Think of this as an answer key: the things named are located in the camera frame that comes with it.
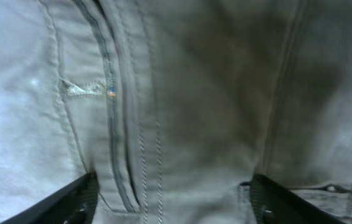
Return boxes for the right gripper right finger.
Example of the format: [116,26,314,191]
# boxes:
[249,174,347,224]

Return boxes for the grey shorts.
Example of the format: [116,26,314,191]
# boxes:
[0,0,352,223]

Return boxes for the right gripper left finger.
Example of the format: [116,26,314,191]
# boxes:
[2,173,98,224]

